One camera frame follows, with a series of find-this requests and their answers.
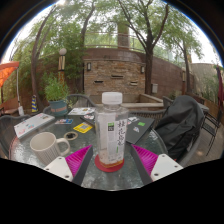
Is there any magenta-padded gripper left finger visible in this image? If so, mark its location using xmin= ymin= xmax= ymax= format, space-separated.
xmin=43 ymin=144 xmax=95 ymax=187

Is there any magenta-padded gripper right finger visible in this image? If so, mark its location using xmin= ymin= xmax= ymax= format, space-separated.
xmin=129 ymin=143 xmax=184 ymax=186

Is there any clear white-capped drink bottle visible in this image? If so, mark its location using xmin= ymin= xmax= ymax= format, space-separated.
xmin=94 ymin=91 xmax=130 ymax=169

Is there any black laptop with stickers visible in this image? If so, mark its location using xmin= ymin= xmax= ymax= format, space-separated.
xmin=79 ymin=113 xmax=156 ymax=145

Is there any yellow card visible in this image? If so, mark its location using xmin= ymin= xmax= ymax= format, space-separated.
xmin=72 ymin=122 xmax=94 ymax=134

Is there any flat round red coaster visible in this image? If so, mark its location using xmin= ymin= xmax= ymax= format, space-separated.
xmin=94 ymin=153 xmax=125 ymax=173

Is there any white ribbed mug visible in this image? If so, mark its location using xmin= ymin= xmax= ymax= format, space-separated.
xmin=29 ymin=131 xmax=72 ymax=166

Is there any blue card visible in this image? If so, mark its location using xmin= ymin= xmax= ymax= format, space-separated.
xmin=54 ymin=118 xmax=74 ymax=126

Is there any black jacket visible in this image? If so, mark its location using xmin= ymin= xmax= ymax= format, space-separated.
xmin=154 ymin=94 xmax=205 ymax=161

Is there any white printed booklet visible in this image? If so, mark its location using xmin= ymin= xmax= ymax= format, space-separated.
xmin=67 ymin=106 xmax=96 ymax=116

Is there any silver laptop with stickers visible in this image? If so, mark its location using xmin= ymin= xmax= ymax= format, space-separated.
xmin=13 ymin=113 xmax=56 ymax=139

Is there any green plant in teal pot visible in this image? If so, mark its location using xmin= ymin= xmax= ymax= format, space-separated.
xmin=43 ymin=76 xmax=70 ymax=118

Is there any black metal chair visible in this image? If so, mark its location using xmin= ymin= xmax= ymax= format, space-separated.
xmin=201 ymin=109 xmax=223 ymax=157

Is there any tall green tree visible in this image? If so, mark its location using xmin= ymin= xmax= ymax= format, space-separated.
xmin=113 ymin=0 xmax=178 ymax=96
xmin=166 ymin=13 xmax=208 ymax=96
xmin=9 ymin=3 xmax=94 ymax=113

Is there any folded maroon umbrella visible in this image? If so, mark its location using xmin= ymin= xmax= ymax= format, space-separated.
xmin=215 ymin=64 xmax=224 ymax=109

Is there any orange canopy with white pole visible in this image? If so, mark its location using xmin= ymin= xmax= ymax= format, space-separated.
xmin=0 ymin=60 xmax=24 ymax=116

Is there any blue yellow striped post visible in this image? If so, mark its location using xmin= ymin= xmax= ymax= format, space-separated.
xmin=31 ymin=94 xmax=38 ymax=114

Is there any globe lamp post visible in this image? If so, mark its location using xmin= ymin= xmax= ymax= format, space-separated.
xmin=57 ymin=47 xmax=68 ymax=84

